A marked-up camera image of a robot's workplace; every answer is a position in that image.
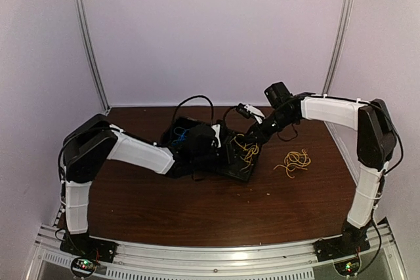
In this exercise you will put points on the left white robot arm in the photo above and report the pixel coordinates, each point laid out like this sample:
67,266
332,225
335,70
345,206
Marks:
83,154

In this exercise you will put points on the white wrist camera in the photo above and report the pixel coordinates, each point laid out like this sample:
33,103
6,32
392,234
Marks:
217,129
248,111

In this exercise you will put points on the aluminium frame post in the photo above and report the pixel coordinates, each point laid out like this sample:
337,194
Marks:
90,55
344,19

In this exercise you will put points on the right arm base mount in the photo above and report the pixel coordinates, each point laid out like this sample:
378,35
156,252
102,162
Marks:
346,260

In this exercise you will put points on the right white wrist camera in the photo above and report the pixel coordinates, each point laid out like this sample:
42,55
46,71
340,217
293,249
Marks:
248,111

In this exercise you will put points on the black three-compartment bin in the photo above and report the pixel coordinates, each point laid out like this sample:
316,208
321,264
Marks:
236,158

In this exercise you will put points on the aluminium front rail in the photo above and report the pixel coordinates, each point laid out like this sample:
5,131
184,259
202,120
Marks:
296,260

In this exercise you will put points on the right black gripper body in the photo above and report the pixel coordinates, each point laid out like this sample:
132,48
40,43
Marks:
265,135

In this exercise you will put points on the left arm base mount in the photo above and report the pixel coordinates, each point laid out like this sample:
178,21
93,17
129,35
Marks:
88,260

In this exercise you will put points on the left aluminium frame post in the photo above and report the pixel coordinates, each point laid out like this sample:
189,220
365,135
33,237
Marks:
90,55

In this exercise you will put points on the right aluminium frame post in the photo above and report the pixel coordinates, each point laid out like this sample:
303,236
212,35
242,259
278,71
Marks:
344,19

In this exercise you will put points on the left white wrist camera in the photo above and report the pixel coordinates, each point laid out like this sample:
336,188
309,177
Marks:
217,129

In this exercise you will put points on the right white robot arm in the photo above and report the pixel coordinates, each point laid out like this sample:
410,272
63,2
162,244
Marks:
375,143

